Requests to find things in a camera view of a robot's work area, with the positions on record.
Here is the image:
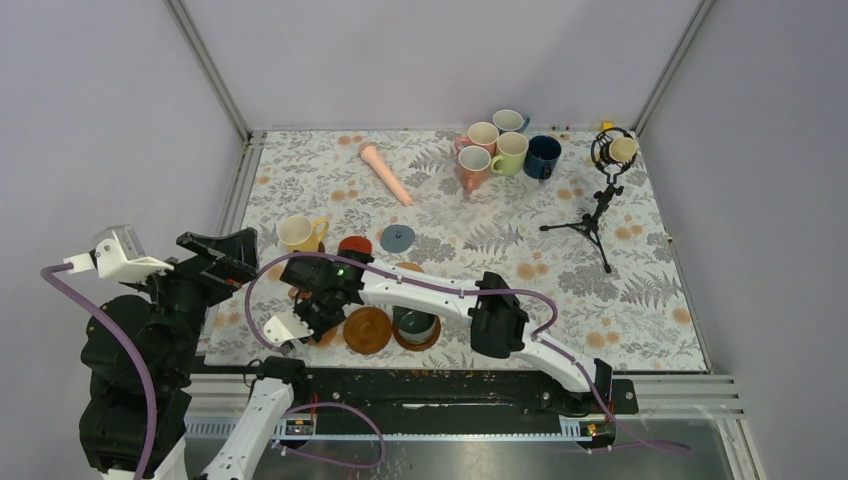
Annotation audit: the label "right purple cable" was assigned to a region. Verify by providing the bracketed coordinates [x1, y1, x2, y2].
[243, 251, 694, 458]

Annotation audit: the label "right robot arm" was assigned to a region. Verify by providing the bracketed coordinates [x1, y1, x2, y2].
[281, 251, 614, 412]

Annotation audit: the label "dark green mug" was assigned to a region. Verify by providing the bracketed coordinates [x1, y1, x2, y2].
[392, 306, 438, 343]

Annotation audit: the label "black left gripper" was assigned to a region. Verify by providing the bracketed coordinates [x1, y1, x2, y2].
[125, 223, 260, 376]

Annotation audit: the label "purple cable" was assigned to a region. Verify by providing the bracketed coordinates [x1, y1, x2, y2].
[243, 251, 694, 458]
[40, 262, 387, 480]

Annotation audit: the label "yellow mug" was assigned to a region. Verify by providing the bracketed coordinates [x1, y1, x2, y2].
[277, 215, 329, 252]

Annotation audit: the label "floral tablecloth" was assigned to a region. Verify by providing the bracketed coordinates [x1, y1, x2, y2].
[205, 131, 707, 372]

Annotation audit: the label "red smiley coaster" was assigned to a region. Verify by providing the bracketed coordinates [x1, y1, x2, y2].
[338, 236, 373, 255]

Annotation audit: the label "navy blue mug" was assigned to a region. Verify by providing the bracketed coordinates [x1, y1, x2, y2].
[523, 135, 562, 180]

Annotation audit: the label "white blue-handled mug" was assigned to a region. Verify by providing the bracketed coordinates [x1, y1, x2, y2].
[492, 109, 530, 134]

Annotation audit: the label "blue-grey smiley coaster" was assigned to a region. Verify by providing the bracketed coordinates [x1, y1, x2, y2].
[379, 224, 416, 254]

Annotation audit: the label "light brown round coaster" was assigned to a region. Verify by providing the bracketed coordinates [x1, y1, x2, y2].
[310, 326, 338, 349]

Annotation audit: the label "cream microphone in shockmount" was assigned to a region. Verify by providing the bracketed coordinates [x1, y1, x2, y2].
[590, 127, 639, 175]

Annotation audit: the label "pink mug back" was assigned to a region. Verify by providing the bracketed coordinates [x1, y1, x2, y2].
[454, 122, 500, 156]

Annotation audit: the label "aluminium frame rail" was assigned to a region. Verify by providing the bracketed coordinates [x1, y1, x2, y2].
[163, 0, 252, 143]

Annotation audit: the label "woven rattan coaster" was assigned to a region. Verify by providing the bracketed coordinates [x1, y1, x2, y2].
[396, 262, 424, 273]

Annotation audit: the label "pink mug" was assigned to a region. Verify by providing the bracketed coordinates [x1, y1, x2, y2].
[458, 145, 492, 193]
[454, 122, 500, 156]

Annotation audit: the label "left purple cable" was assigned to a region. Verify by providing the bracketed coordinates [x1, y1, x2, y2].
[40, 262, 387, 480]

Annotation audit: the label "brown ceramic saucer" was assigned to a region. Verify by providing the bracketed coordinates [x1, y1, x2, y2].
[343, 307, 392, 355]
[392, 318, 441, 352]

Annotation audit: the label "pink silicone microphone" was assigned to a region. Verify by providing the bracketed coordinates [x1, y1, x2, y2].
[359, 142, 413, 206]

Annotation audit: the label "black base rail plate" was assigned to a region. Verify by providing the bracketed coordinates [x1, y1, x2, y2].
[295, 367, 605, 437]

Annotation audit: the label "light green mug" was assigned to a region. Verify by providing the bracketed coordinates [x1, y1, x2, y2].
[491, 132, 529, 176]

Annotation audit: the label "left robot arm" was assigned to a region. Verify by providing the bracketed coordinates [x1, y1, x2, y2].
[79, 225, 259, 479]

